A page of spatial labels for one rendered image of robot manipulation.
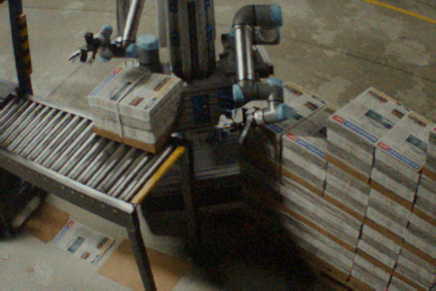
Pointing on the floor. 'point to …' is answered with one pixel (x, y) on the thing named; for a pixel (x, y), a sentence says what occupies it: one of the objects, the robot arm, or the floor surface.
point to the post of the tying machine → (18, 36)
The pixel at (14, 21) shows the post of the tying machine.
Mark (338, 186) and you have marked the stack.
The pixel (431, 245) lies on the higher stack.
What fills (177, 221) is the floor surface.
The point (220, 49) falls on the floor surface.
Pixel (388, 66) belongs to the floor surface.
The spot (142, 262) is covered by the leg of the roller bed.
